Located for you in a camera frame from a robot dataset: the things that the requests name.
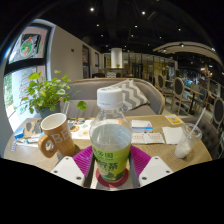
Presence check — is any grey curved sofa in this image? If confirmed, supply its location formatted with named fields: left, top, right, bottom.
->
left=61, top=77, right=166, bottom=118

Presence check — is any clear green-labelled drink bottle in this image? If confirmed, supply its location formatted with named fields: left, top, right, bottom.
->
left=89, top=86, right=133, bottom=183

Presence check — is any white cylindrical column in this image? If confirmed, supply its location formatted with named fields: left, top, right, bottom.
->
left=110, top=47, right=123, bottom=70

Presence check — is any window with festive decals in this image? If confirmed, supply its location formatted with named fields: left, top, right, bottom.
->
left=2, top=23, right=53, bottom=131

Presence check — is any clear plastic cup with straw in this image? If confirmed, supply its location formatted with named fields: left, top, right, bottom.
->
left=174, top=107, right=207, bottom=159

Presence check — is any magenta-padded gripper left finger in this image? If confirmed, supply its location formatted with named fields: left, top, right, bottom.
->
left=50, top=145, right=96, bottom=188

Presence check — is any white leaflet with yellow print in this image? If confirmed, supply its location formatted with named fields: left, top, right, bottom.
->
left=131, top=132, right=165, bottom=145

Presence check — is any yellow square card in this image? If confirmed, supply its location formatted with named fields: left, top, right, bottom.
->
left=164, top=114, right=184, bottom=126

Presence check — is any group of ceiling spotlights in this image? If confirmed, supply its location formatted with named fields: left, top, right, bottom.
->
left=88, top=6, right=218, bottom=54

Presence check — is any tan ceramic mug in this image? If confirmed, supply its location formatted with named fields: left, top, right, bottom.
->
left=37, top=112, right=77, bottom=159

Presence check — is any green potted plant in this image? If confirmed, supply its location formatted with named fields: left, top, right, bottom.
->
left=18, top=69, right=88, bottom=119

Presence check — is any grey chevron cushion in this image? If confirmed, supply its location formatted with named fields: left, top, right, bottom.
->
left=111, top=78, right=150, bottom=111

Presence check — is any pill blister pack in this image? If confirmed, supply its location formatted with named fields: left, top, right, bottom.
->
left=10, top=139, right=18, bottom=153

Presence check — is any group of dining chairs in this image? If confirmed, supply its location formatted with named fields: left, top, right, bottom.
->
left=154, top=73, right=224, bottom=134

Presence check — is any blue and white box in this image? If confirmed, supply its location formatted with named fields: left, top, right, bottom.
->
left=13, top=127, right=25, bottom=139

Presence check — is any dark grey tufted chair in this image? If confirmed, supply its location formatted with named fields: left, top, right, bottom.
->
left=179, top=114, right=221, bottom=158

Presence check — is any white paper napkin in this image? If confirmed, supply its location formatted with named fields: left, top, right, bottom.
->
left=162, top=126, right=184, bottom=145

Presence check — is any white leaflet with pictures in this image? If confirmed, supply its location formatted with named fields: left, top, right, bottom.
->
left=68, top=118, right=94, bottom=140

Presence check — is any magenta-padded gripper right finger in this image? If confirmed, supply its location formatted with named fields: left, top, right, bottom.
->
left=129, top=145, right=174, bottom=188

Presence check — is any brown printed booklet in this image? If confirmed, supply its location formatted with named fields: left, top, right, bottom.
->
left=23, top=118, right=43, bottom=138

